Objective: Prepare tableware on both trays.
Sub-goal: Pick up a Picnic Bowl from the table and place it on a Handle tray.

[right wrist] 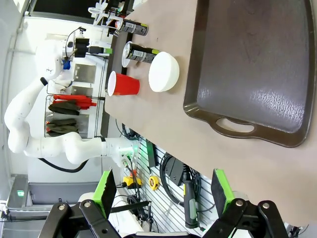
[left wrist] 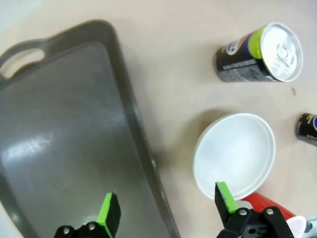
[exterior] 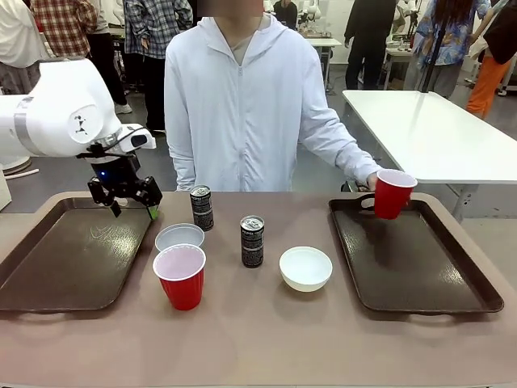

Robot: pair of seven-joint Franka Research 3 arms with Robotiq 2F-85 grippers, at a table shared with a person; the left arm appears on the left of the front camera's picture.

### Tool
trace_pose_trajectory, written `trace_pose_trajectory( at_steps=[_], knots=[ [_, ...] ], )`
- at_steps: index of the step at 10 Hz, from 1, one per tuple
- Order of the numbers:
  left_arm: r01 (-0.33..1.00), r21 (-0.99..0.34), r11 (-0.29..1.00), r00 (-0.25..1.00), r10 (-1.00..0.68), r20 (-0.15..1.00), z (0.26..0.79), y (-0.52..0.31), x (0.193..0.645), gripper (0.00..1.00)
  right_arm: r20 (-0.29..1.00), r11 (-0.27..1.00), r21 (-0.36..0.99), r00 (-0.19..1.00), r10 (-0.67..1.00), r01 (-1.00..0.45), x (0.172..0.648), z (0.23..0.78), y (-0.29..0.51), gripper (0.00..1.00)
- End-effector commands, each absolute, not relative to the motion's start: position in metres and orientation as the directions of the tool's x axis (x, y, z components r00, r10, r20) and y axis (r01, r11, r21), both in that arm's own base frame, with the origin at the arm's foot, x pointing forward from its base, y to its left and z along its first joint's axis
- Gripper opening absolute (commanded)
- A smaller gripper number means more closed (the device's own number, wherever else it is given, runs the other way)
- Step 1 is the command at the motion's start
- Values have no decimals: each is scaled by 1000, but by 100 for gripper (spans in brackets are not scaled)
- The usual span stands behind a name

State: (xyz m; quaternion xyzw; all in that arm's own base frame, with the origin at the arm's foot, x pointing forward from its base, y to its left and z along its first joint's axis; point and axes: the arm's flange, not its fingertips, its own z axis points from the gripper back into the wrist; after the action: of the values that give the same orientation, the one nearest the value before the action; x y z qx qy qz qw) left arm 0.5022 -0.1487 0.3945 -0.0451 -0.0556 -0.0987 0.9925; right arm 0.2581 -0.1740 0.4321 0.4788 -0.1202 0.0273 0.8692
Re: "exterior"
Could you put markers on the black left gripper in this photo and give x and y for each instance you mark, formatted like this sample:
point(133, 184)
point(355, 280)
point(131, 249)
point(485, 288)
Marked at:
point(115, 174)

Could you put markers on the white bowl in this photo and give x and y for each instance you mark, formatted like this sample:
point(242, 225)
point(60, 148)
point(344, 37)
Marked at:
point(305, 268)
point(179, 234)

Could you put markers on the black drink can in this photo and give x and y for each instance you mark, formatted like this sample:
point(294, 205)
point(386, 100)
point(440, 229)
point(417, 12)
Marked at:
point(202, 210)
point(252, 244)

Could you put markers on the red plastic cup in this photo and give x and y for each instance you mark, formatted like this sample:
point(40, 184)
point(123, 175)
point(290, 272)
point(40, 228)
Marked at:
point(179, 283)
point(389, 200)

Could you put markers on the person's right forearm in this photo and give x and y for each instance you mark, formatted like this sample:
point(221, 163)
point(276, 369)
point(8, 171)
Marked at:
point(185, 174)

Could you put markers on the person's left forearm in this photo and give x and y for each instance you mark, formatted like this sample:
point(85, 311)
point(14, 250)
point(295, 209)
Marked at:
point(355, 161)

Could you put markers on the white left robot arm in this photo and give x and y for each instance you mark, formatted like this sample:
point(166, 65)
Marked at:
point(60, 101)

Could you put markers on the person's left hand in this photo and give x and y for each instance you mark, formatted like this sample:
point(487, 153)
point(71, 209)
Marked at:
point(371, 181)

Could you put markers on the brown plastic serving tray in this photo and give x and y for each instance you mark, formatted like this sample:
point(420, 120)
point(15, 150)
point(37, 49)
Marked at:
point(420, 266)
point(72, 258)

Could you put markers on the white tube on floor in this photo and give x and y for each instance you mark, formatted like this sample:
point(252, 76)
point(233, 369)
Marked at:
point(22, 172)

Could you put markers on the white cylindrical appliance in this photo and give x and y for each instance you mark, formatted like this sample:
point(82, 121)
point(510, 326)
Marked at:
point(16, 163)

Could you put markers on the person in white hoodie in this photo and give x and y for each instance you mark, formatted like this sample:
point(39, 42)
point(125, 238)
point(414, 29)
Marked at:
point(242, 109)

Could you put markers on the bystander in blue plaid shirt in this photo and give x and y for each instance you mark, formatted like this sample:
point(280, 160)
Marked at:
point(149, 28)

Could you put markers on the bystander in red plaid shirt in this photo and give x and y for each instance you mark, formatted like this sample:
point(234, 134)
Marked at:
point(64, 24)

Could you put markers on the bystander in white shirt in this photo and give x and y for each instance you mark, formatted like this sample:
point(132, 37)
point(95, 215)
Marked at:
point(18, 32)

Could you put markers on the small white workbench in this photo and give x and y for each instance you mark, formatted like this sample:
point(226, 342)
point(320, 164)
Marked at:
point(323, 42)

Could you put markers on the bystander in black clothes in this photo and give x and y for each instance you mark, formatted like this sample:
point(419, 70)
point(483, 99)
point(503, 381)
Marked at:
point(369, 36)

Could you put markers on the white background table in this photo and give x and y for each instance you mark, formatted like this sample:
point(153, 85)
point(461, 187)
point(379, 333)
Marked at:
point(436, 133)

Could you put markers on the black vertical pole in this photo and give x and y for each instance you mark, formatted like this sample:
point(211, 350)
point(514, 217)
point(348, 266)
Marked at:
point(434, 44)

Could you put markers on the bystander in floral blue shirt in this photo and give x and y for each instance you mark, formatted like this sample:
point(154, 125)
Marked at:
point(448, 40)

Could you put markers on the bystander in orange trousers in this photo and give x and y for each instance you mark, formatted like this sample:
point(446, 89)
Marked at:
point(488, 77)

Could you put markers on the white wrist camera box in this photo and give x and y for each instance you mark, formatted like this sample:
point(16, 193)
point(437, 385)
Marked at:
point(139, 139)

